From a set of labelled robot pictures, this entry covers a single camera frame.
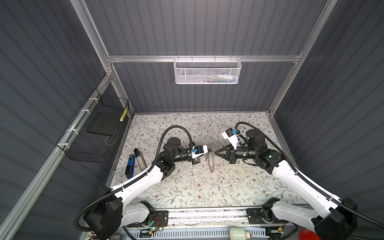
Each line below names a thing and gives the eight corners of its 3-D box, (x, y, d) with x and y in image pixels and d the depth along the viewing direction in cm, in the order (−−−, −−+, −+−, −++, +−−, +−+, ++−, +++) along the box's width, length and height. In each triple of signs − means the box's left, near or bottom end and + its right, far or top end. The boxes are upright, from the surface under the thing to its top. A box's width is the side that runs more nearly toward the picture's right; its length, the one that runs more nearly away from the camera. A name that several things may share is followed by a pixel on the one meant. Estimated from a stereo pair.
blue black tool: (126, 179, 88) (123, 176, 85) (129, 157, 98) (127, 154, 95) (133, 178, 89) (130, 175, 86) (135, 156, 98) (133, 154, 95)
